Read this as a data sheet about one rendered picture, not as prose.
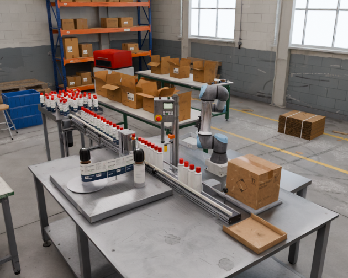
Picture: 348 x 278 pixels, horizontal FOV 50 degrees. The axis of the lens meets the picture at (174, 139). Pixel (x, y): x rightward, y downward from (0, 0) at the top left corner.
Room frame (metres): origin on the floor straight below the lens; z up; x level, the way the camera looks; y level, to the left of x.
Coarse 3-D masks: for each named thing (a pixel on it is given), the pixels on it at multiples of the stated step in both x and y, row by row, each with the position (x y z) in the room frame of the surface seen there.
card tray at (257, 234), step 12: (252, 216) 2.16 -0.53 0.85; (228, 228) 1.99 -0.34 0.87; (240, 228) 2.04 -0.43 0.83; (252, 228) 2.04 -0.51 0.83; (264, 228) 2.04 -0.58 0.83; (276, 228) 2.00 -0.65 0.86; (240, 240) 1.90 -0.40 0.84; (252, 240) 1.91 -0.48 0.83; (264, 240) 1.91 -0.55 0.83; (276, 240) 1.88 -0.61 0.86
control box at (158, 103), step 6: (156, 102) 2.88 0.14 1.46; (162, 102) 2.88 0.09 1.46; (174, 102) 2.88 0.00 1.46; (156, 108) 2.88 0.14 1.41; (162, 108) 2.88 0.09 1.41; (174, 108) 2.88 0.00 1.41; (156, 114) 2.88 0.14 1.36; (174, 114) 2.88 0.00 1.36; (156, 120) 2.87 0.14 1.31; (162, 120) 2.88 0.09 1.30; (168, 120) 2.88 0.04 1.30; (174, 120) 2.88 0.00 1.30
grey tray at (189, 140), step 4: (180, 136) 3.39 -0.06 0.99; (184, 136) 3.42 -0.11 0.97; (188, 136) 3.45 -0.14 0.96; (192, 136) 3.45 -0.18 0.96; (196, 136) 3.41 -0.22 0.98; (180, 140) 3.29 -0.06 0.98; (184, 140) 3.38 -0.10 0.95; (188, 140) 3.38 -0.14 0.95; (192, 140) 3.38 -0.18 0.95; (196, 140) 3.37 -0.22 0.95; (180, 144) 3.29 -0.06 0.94; (184, 144) 3.24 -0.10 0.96; (188, 144) 3.20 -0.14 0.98; (192, 144) 3.28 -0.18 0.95; (196, 144) 3.16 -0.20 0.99; (192, 148) 3.16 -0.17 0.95; (196, 148) 3.16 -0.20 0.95
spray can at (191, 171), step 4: (192, 164) 2.49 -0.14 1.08; (192, 168) 2.47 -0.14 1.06; (188, 172) 2.48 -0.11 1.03; (192, 172) 2.46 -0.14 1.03; (188, 176) 2.48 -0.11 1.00; (192, 176) 2.46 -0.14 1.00; (188, 180) 2.48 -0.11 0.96; (192, 180) 2.46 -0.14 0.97; (188, 184) 2.48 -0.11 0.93; (192, 184) 2.46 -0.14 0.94; (192, 188) 2.46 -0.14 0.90
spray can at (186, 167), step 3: (186, 162) 2.53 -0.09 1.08; (186, 165) 2.53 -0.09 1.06; (183, 168) 2.53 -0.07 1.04; (186, 168) 2.52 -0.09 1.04; (183, 171) 2.53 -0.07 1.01; (186, 171) 2.52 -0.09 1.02; (183, 174) 2.53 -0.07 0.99; (186, 174) 2.52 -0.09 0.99; (183, 177) 2.53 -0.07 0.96; (186, 177) 2.52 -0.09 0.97; (183, 180) 2.53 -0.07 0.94; (186, 180) 2.52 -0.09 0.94; (183, 183) 2.53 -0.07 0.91; (186, 183) 2.52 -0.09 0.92
